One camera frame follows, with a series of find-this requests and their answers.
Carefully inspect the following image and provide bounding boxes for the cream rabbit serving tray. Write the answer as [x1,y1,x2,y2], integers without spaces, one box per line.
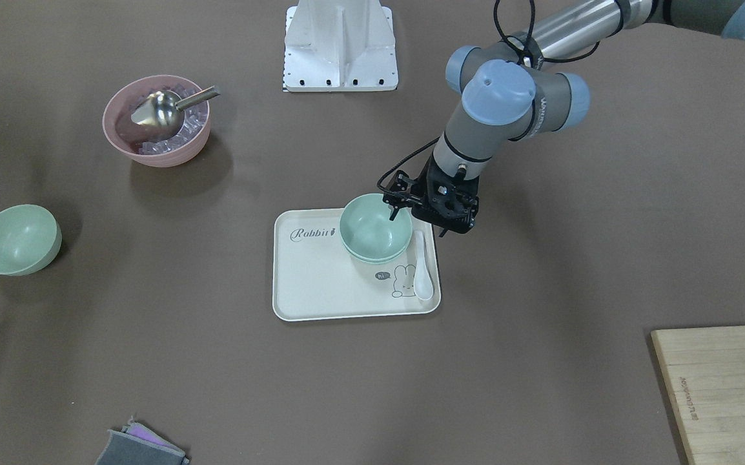
[272,209,442,322]

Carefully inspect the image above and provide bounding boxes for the bamboo cutting board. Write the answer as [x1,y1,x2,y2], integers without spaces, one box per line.
[651,325,745,464]

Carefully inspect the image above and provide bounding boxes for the grey folded cloth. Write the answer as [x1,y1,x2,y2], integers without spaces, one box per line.
[95,420,190,464]

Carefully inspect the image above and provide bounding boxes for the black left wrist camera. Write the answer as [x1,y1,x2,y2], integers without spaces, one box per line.
[378,170,423,211]

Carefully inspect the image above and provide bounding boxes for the black camera cable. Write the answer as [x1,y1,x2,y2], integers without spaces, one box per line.
[376,0,602,194]

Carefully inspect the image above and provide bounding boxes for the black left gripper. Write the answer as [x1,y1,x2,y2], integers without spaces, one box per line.
[389,157,480,234]

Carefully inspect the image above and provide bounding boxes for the green bowl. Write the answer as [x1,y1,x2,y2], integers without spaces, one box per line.
[339,193,412,257]
[0,204,62,276]
[344,246,408,264]

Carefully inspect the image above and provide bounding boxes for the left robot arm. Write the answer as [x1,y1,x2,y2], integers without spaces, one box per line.
[376,1,745,234]

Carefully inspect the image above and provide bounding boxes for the pink bowl with ice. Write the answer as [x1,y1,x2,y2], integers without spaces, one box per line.
[102,74,211,168]

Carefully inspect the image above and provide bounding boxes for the white ceramic spoon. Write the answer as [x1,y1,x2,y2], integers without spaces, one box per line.
[413,229,434,301]

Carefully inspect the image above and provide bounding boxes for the green bowl on tray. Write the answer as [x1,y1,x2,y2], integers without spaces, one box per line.
[344,246,408,264]

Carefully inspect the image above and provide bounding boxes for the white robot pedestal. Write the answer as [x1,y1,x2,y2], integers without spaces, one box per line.
[282,1,399,92]

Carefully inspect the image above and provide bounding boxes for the metal ice scoop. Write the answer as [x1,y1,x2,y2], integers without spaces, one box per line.
[130,86,220,142]

